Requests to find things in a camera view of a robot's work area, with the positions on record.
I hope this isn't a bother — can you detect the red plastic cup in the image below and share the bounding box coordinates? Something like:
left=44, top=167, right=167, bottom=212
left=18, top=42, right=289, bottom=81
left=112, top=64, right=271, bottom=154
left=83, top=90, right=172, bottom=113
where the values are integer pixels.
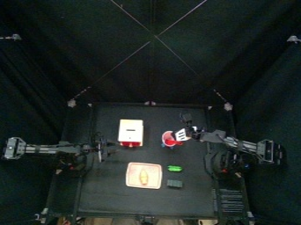
left=160, top=130, right=183, bottom=148

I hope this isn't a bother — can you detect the red wooden drawer box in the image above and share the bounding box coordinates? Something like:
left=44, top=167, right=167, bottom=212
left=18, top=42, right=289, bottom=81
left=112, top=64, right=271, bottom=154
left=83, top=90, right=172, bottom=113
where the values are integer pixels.
left=116, top=118, right=144, bottom=148

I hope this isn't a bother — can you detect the yellow toy corn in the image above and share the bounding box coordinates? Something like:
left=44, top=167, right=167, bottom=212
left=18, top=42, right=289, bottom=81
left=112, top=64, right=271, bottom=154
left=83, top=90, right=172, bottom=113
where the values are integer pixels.
left=139, top=170, right=151, bottom=185

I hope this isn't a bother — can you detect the green toy vegetable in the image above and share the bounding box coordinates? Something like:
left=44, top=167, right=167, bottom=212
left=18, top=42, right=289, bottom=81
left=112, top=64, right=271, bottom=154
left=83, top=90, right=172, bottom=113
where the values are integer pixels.
left=167, top=164, right=183, bottom=173

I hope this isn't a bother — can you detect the beige cutting board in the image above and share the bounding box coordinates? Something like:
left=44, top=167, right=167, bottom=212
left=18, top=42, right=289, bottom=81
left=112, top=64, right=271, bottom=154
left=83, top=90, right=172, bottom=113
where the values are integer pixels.
left=124, top=162, right=163, bottom=190

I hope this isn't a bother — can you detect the grey cube with red dot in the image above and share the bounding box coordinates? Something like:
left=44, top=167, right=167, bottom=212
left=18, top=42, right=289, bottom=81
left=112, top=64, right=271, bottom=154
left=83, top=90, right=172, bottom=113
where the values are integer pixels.
left=166, top=178, right=184, bottom=189

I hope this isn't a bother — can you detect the black panel with white text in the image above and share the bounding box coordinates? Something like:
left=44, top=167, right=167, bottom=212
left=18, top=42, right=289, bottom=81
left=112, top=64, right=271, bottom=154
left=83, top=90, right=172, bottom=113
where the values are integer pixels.
left=218, top=187, right=247, bottom=218

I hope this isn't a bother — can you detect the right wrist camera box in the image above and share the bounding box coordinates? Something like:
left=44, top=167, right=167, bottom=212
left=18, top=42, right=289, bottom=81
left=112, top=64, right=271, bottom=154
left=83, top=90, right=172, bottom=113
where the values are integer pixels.
left=179, top=112, right=194, bottom=124

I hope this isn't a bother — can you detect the diagonal steel brace cable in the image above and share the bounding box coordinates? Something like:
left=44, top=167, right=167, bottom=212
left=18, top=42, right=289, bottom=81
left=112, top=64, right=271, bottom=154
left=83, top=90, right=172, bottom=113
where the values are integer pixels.
left=111, top=0, right=230, bottom=107
left=72, top=0, right=208, bottom=102

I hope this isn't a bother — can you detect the grey frame corner bracket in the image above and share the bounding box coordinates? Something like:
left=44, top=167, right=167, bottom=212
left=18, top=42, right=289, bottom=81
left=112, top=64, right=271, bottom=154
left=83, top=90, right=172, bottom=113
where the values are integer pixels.
left=286, top=34, right=301, bottom=44
left=0, top=33, right=22, bottom=41

